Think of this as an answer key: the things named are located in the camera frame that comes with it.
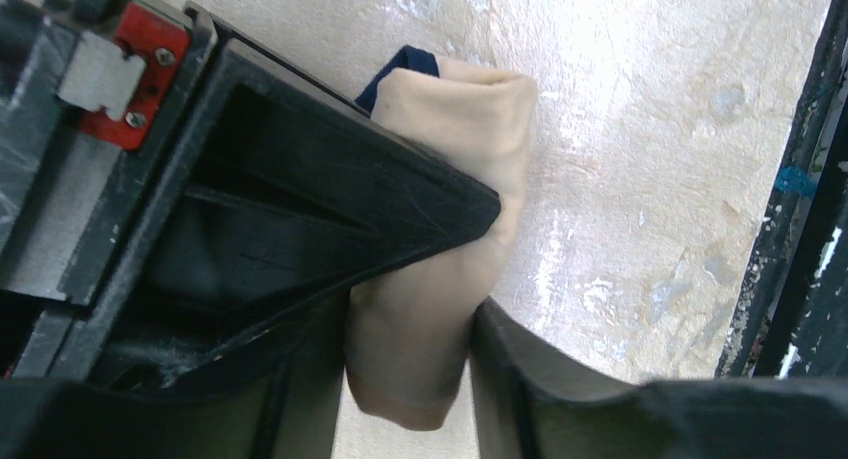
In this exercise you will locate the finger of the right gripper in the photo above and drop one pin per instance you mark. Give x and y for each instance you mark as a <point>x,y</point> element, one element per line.
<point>313,196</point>

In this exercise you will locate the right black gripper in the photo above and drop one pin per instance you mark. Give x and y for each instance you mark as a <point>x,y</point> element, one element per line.
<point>109,258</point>

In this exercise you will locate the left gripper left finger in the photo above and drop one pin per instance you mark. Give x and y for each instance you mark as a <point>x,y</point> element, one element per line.
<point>276,398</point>

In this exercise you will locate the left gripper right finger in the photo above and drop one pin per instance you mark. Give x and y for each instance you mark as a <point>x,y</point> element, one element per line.
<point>533,401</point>

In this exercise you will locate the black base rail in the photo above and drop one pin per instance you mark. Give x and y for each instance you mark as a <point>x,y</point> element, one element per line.
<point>791,196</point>

